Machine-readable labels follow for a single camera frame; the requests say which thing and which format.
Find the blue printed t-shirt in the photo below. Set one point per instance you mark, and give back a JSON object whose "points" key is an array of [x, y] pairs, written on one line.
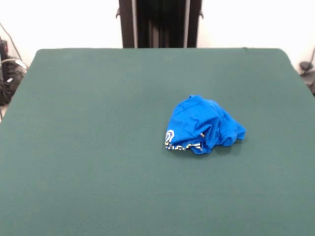
{"points": [[194, 123]]}

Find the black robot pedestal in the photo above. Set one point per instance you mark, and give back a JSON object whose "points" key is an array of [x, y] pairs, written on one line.
{"points": [[160, 24]]}

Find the black chair base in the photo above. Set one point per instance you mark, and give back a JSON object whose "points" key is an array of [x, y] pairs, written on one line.
{"points": [[306, 66]]}

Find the dark green table cloth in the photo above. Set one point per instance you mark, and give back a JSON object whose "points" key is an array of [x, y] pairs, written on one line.
{"points": [[98, 147]]}

